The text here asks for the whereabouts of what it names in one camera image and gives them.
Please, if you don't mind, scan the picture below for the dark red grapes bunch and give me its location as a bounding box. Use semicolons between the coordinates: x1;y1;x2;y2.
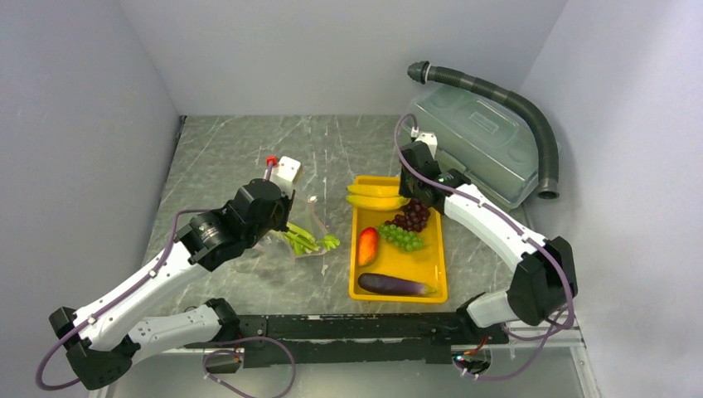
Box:
384;199;430;233

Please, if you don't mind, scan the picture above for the yellow banana bunch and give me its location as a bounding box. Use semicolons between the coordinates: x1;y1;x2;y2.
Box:
347;184;410;211

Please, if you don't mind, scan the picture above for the clear pink zip top bag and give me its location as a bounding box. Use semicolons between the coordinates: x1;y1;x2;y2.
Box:
254;196;341;260

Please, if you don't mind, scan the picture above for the celery stalk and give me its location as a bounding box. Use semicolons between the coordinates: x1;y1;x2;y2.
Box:
283;222;341;257

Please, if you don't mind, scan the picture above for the green grapes bunch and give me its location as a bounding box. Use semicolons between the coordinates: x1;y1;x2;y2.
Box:
378;224;425;252

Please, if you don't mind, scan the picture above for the red pepper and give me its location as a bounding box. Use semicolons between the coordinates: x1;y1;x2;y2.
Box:
356;227;379;267

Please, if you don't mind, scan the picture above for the purple eggplant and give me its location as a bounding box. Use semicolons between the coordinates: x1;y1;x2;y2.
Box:
357;273;436;296

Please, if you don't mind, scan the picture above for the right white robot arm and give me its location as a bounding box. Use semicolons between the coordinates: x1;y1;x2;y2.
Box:
398;139;578;344

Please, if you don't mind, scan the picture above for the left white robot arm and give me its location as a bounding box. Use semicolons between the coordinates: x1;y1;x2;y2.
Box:
35;177;295;391

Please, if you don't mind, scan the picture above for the yellow plastic tray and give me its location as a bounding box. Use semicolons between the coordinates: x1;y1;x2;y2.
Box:
349;206;448;304

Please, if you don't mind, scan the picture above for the clear lidded storage box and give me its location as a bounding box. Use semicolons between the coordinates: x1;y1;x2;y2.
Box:
406;85;538;209

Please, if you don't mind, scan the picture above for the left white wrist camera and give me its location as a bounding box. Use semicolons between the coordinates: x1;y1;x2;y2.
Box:
264;156;302;192

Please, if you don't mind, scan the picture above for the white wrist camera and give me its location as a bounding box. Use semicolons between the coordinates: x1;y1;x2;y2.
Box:
264;156;302;192
410;127;438;159

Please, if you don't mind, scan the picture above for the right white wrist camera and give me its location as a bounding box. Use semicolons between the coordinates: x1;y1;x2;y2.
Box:
410;127;438;159

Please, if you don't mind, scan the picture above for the grey corrugated hose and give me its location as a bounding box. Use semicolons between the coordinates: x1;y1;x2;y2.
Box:
406;60;561;201

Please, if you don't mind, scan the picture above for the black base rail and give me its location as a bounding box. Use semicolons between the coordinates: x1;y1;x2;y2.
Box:
238;312;509;368

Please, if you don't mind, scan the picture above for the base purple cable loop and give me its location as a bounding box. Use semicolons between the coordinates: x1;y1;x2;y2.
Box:
201;337;298;398

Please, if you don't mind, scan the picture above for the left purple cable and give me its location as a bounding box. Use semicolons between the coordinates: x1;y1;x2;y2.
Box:
35;159;279;392

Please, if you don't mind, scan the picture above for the aluminium frame rail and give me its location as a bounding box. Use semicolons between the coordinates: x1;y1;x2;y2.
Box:
494;208;584;352

